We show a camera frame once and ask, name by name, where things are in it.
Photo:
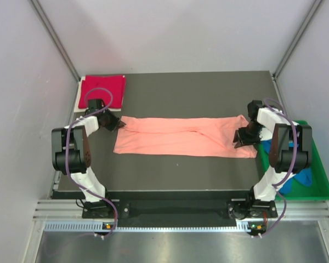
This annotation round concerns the slotted grey cable duct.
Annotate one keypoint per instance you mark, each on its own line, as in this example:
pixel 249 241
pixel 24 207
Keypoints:
pixel 103 227

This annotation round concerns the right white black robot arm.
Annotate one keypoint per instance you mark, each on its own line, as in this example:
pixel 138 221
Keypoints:
pixel 290 149

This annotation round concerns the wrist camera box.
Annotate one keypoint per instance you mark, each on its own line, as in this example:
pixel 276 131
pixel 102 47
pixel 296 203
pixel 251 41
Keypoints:
pixel 253 108
pixel 94 105

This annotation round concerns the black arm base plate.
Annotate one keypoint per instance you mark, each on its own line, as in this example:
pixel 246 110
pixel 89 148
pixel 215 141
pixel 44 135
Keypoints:
pixel 233 204

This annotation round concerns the left aluminium frame post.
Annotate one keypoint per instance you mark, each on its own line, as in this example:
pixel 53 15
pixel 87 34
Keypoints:
pixel 38 9

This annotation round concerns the folded red t shirt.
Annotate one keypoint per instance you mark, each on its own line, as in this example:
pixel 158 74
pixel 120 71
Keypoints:
pixel 101 87

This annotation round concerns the right aluminium frame post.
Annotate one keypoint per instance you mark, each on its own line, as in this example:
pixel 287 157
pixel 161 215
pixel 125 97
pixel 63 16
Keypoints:
pixel 301 30

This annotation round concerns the aluminium frame post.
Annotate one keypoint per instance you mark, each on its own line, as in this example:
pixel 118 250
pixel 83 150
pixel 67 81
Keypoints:
pixel 301 30
pixel 38 9

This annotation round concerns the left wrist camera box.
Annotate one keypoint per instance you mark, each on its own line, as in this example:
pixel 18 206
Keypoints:
pixel 94 105

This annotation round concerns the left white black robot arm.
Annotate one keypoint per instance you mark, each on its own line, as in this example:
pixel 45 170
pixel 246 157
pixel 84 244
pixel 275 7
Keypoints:
pixel 71 154

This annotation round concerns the blue t shirt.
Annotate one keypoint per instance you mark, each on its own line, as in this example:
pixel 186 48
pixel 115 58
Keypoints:
pixel 304 177

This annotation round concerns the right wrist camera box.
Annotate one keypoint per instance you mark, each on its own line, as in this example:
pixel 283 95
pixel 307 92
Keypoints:
pixel 253 108

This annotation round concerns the green plastic bin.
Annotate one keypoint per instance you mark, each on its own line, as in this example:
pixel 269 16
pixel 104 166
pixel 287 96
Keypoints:
pixel 319 190

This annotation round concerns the salmon pink t shirt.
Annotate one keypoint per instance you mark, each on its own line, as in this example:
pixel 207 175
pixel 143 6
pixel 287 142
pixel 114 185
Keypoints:
pixel 198 137

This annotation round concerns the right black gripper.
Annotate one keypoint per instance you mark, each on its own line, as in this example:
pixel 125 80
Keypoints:
pixel 239 136

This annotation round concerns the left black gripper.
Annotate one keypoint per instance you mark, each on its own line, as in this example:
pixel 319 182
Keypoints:
pixel 117 123

